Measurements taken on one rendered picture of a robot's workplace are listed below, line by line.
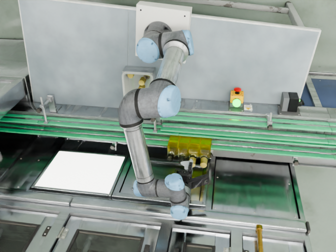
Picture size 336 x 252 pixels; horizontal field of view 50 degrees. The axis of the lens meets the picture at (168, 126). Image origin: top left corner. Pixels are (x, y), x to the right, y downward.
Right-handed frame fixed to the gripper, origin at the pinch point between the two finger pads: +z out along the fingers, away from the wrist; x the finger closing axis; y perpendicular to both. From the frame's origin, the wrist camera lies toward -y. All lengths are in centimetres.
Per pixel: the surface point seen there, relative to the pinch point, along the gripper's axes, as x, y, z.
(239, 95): -22.6, -21.4, 34.1
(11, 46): -22, 144, 91
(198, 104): -15.6, 0.5, 33.7
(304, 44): -50, -51, 41
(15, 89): -20, 107, 29
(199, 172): 12.5, -3.5, 9.0
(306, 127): -14, -56, 21
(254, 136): -6.4, -30.6, 20.1
